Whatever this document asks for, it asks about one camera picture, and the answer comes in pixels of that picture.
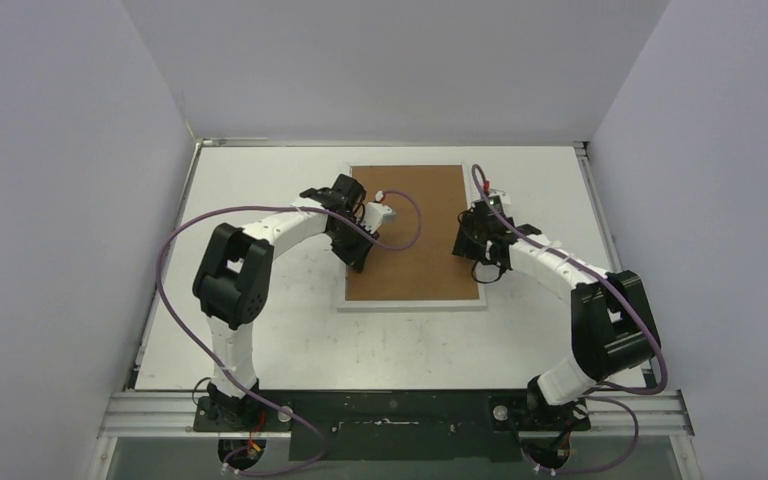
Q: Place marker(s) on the white picture frame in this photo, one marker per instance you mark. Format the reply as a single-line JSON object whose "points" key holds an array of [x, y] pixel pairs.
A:
{"points": [[410, 306]]}

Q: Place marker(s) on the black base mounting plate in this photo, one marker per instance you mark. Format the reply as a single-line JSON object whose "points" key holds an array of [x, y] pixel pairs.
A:
{"points": [[407, 425]]}

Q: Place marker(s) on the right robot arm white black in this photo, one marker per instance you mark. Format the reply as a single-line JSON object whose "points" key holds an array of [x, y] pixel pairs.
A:
{"points": [[612, 327]]}

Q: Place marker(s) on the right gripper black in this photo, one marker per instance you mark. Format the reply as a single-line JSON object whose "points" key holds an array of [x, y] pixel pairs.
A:
{"points": [[473, 241]]}

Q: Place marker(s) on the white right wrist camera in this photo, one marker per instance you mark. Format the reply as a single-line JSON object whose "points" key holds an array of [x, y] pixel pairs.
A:
{"points": [[498, 200]]}

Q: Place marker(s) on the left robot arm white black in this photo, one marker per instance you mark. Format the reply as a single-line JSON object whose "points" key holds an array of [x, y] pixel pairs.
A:
{"points": [[233, 279]]}

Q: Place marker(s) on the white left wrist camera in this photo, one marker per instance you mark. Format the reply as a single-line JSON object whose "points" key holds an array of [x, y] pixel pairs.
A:
{"points": [[376, 213]]}

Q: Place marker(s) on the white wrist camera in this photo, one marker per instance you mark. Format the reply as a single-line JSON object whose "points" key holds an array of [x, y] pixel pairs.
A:
{"points": [[498, 200], [376, 213]]}

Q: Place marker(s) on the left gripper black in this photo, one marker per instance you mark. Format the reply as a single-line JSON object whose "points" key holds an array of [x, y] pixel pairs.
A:
{"points": [[355, 257]]}

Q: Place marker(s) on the white brown backing board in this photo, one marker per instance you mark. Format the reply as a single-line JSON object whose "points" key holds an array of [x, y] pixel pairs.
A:
{"points": [[417, 232]]}

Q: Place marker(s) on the aluminium front rail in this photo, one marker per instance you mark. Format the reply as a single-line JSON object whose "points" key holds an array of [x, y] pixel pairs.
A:
{"points": [[172, 415]]}

